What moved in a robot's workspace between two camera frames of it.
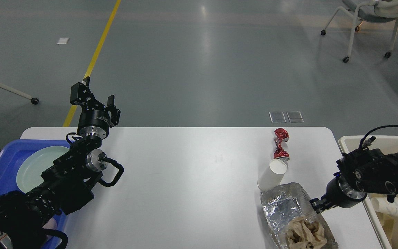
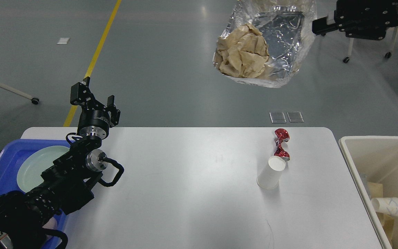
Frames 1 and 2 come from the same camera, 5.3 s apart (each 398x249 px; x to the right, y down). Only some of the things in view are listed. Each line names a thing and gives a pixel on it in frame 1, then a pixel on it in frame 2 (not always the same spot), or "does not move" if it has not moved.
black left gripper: (94, 121) does not move
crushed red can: (282, 135) does not move
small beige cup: (273, 175) does not move
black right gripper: (339, 193) → (370, 19)
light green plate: (34, 164) does not move
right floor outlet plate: (295, 116) does not move
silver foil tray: (293, 221) → (288, 26)
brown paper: (301, 233) → (242, 52)
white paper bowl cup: (395, 209) does not move
